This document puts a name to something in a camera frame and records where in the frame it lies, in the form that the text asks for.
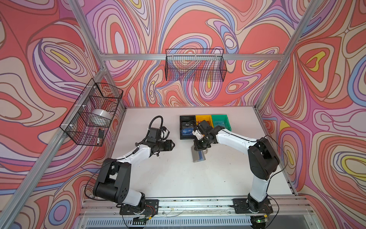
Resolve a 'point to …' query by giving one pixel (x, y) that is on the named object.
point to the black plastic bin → (187, 123)
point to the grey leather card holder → (198, 156)
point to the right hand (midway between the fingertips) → (196, 151)
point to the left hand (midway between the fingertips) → (173, 144)
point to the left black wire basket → (89, 120)
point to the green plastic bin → (221, 120)
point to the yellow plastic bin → (208, 118)
